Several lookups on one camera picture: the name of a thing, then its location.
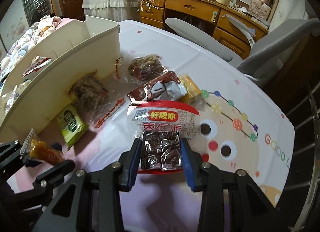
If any red date walnut snack packet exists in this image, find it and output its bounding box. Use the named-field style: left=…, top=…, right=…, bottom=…
left=127, top=100, right=200, bottom=174

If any green mung bean cake packet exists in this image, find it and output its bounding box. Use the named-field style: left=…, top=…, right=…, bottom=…
left=57, top=104, right=88, bottom=150

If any orange candy wrapper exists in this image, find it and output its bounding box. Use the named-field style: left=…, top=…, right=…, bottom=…
left=20, top=129, right=64, bottom=167

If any red white large snack bag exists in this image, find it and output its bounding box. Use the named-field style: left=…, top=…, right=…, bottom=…
left=22, top=56, right=52, bottom=80

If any cartoon printed bed sheet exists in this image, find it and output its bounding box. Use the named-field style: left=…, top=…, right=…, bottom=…
left=1, top=18, right=294, bottom=231

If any yellow small cake packet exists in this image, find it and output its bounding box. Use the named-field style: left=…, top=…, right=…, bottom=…
left=178, top=75, right=202, bottom=104

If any brown granola clear bag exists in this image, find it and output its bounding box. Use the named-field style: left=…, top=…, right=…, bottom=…
left=67, top=71, right=125, bottom=129

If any brown white chocolate packet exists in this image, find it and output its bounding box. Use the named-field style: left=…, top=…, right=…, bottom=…
left=128, top=71, right=187, bottom=102

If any brown nut cluster bag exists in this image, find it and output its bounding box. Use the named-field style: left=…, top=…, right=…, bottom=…
left=127, top=54, right=167, bottom=83

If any white plastic storage bin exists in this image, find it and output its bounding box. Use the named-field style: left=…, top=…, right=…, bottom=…
left=1, top=16, right=120, bottom=143

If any grey office chair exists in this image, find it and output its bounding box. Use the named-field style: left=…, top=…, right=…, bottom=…
left=165, top=14, right=319, bottom=86

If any wooden desk with drawers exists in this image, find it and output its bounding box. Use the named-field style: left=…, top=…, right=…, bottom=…
left=138, top=0, right=268, bottom=59

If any pink doll box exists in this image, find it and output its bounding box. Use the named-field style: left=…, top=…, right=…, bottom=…
left=248, top=0, right=275, bottom=20

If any metal bed rail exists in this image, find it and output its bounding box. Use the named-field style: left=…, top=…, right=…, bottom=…
left=285, top=83, right=319, bottom=231

